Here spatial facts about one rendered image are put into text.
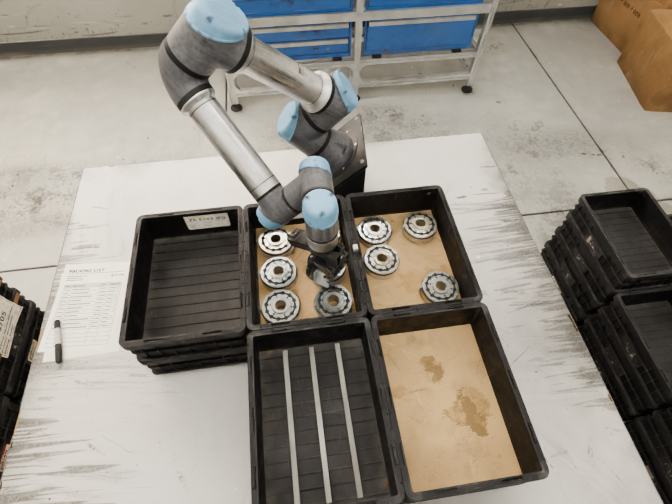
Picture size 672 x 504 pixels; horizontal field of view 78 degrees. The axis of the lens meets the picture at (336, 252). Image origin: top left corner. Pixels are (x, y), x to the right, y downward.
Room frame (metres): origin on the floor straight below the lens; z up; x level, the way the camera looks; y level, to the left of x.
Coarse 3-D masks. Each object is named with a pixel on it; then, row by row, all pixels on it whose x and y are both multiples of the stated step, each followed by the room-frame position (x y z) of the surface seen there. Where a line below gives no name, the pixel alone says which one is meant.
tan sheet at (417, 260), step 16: (400, 224) 0.80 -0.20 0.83; (400, 240) 0.74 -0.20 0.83; (432, 240) 0.74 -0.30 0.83; (400, 256) 0.68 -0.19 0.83; (416, 256) 0.68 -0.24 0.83; (432, 256) 0.68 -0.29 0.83; (400, 272) 0.63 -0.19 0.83; (416, 272) 0.63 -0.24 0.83; (448, 272) 0.63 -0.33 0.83; (384, 288) 0.57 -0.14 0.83; (400, 288) 0.57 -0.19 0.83; (416, 288) 0.57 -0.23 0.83; (384, 304) 0.52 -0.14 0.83; (400, 304) 0.52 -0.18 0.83
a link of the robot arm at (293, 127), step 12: (288, 108) 1.06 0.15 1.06; (300, 108) 1.03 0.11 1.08; (288, 120) 1.00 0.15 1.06; (300, 120) 1.00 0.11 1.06; (288, 132) 0.98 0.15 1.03; (300, 132) 0.98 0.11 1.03; (312, 132) 0.98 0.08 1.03; (324, 132) 1.00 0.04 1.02; (300, 144) 0.98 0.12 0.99; (312, 144) 0.98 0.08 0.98
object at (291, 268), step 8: (264, 264) 0.62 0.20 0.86; (272, 264) 0.62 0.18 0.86; (288, 264) 0.62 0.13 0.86; (264, 272) 0.60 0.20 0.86; (288, 272) 0.60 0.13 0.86; (296, 272) 0.60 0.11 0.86; (264, 280) 0.57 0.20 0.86; (272, 280) 0.57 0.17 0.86; (280, 280) 0.57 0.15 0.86; (288, 280) 0.57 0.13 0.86
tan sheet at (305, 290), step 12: (264, 228) 0.77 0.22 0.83; (288, 228) 0.78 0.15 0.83; (300, 228) 0.78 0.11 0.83; (300, 252) 0.69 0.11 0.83; (300, 264) 0.65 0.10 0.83; (300, 276) 0.60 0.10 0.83; (348, 276) 0.61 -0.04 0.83; (264, 288) 0.56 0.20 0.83; (300, 288) 0.57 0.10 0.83; (312, 288) 0.57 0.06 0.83; (348, 288) 0.57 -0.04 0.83; (300, 300) 0.53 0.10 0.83; (312, 300) 0.53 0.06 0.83; (312, 312) 0.49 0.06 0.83
